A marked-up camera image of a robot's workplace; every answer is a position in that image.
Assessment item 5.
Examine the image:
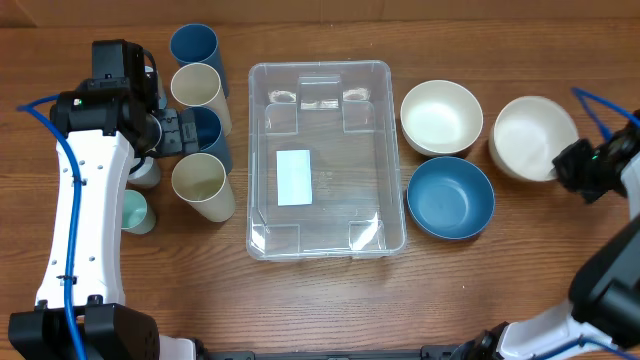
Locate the right blue cable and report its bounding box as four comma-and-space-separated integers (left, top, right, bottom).
571, 86, 640, 142

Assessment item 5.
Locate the far dark blue tall cup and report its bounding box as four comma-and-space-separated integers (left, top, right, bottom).
169, 23, 229, 98

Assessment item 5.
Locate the blue cable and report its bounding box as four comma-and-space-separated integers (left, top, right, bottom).
571, 86, 640, 142
16, 93, 89, 360

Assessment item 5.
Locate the far beige tall cup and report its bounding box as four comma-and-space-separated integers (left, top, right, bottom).
170, 63, 232, 136

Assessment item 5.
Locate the left blue cable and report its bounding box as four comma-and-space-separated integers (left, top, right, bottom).
16, 93, 89, 360

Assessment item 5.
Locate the beige tall cup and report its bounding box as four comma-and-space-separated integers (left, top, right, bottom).
171, 153, 236, 222
170, 63, 232, 136

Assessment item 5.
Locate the dark blue tall cup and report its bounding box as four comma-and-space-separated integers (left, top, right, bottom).
191, 107, 233, 174
169, 23, 229, 98

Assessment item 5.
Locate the dark blue bowl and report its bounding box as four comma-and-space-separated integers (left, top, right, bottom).
407, 156, 496, 241

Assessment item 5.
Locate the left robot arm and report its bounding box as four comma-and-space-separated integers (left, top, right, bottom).
8, 39, 207, 359

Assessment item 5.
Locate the near dark blue tall cup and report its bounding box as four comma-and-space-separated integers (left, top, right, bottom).
191, 107, 233, 174

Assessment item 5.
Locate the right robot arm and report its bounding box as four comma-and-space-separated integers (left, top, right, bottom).
452, 113, 639, 360

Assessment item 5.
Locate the light blue small cup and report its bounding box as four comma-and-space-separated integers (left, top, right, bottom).
145, 65, 168, 109

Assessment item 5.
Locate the white label in bin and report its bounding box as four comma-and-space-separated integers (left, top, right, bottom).
276, 150, 312, 206

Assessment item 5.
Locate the near beige tall cup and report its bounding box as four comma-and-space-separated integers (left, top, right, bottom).
171, 153, 236, 222

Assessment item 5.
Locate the cream bowl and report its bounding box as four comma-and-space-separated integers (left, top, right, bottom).
489, 96, 579, 182
400, 80, 484, 156

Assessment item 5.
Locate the clear plastic storage bin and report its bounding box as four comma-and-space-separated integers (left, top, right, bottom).
246, 60, 407, 261

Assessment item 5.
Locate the mint green small cup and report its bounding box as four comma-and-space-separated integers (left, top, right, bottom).
121, 189, 156, 235

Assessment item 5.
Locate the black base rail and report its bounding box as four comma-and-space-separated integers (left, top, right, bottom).
203, 345, 462, 360

